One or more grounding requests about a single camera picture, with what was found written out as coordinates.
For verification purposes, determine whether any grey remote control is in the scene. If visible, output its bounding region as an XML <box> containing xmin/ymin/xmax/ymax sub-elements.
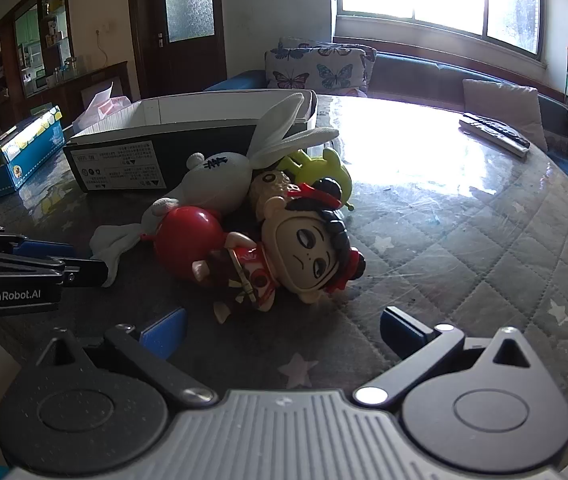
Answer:
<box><xmin>459</xmin><ymin>119</ymin><xmax>528</xmax><ymax>160</ymax></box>

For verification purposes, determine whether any butterfly print pillow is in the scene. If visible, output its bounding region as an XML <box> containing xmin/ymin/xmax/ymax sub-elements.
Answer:
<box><xmin>279</xmin><ymin>36</ymin><xmax>365</xmax><ymax>52</ymax></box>
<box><xmin>264</xmin><ymin>45</ymin><xmax>378</xmax><ymax>97</ymax></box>

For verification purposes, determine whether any green alien toy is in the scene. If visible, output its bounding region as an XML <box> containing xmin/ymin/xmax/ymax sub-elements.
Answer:
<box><xmin>276</xmin><ymin>147</ymin><xmax>356</xmax><ymax>211</ymax></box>

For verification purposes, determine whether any beige peanut toy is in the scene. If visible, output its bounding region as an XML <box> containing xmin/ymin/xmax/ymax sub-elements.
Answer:
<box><xmin>249</xmin><ymin>170</ymin><xmax>306</xmax><ymax>222</ymax></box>

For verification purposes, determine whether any red balloon toy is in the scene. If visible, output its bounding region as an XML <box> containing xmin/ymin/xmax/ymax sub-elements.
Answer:
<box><xmin>155</xmin><ymin>205</ymin><xmax>226</xmax><ymax>282</ymax></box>

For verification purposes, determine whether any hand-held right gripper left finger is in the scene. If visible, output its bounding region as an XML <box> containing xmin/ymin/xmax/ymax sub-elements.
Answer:
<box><xmin>29</xmin><ymin>308</ymin><xmax>217</xmax><ymax>406</ymax></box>

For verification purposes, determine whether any doll figure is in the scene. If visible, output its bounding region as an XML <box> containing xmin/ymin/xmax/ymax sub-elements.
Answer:
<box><xmin>191</xmin><ymin>182</ymin><xmax>367</xmax><ymax>327</ymax></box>

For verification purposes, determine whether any blue sofa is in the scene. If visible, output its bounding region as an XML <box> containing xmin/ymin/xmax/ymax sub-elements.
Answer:
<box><xmin>204</xmin><ymin>50</ymin><xmax>568</xmax><ymax>207</ymax></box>

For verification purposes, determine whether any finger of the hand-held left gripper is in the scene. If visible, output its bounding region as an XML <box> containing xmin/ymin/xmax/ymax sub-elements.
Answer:
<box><xmin>0</xmin><ymin>225</ymin><xmax>78</xmax><ymax>258</ymax></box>
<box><xmin>0</xmin><ymin>251</ymin><xmax>121</xmax><ymax>289</ymax></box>

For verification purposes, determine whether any white plush rabbit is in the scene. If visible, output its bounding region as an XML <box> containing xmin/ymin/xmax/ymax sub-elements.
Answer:
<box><xmin>89</xmin><ymin>92</ymin><xmax>340</xmax><ymax>289</ymax></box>

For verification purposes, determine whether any black and white cardboard box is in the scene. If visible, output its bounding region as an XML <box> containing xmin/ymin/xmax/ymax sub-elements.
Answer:
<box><xmin>63</xmin><ymin>89</ymin><xmax>319</xmax><ymax>195</ymax></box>

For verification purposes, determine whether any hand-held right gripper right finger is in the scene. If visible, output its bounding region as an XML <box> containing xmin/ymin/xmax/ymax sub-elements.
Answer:
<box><xmin>354</xmin><ymin>306</ymin><xmax>540</xmax><ymax>406</ymax></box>

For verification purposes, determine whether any grey cushion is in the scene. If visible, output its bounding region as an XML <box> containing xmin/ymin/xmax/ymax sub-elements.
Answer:
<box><xmin>461</xmin><ymin>79</ymin><xmax>549</xmax><ymax>151</ymax></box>

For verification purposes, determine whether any dark wooden door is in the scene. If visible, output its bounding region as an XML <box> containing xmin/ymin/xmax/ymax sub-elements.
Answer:
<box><xmin>126</xmin><ymin>0</ymin><xmax>228</xmax><ymax>99</ymax></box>

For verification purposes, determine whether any black remote control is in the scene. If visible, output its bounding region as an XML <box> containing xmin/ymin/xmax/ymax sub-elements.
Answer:
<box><xmin>464</xmin><ymin>112</ymin><xmax>532</xmax><ymax>149</ymax></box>

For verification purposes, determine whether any grey quilted desktop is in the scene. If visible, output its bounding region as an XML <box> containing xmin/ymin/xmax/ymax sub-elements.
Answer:
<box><xmin>0</xmin><ymin>92</ymin><xmax>568</xmax><ymax>443</ymax></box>

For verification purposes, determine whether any wooden wall shelf unit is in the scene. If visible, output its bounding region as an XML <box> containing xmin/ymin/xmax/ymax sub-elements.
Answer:
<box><xmin>0</xmin><ymin>0</ymin><xmax>73</xmax><ymax>117</ymax></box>

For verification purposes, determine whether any pink tissue pack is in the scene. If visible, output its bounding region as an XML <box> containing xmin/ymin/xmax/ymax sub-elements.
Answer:
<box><xmin>71</xmin><ymin>85</ymin><xmax>133</xmax><ymax>133</ymax></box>

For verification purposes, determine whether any blue tissue box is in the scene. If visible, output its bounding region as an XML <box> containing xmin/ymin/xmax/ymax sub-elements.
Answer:
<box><xmin>0</xmin><ymin>105</ymin><xmax>67</xmax><ymax>207</ymax></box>

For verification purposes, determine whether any dark wooden sideboard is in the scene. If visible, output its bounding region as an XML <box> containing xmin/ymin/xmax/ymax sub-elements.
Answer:
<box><xmin>29</xmin><ymin>60</ymin><xmax>133</xmax><ymax>122</ymax></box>

